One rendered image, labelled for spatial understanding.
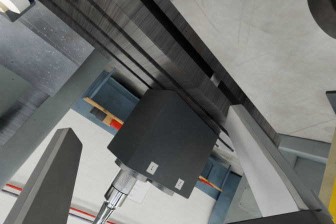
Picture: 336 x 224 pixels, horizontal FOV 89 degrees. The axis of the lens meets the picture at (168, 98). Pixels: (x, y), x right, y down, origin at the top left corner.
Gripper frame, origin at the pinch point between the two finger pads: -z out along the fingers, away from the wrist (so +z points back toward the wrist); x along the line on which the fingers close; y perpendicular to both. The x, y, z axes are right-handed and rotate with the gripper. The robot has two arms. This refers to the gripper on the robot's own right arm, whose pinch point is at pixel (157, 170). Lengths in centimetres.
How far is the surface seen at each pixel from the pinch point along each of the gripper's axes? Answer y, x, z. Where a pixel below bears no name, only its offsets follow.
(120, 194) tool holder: 30.4, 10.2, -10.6
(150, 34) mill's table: 1.7, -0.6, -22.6
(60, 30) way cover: 9, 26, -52
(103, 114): 267, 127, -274
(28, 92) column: 25, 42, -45
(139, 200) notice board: 526, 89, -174
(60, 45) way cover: 13, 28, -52
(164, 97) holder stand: 17.3, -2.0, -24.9
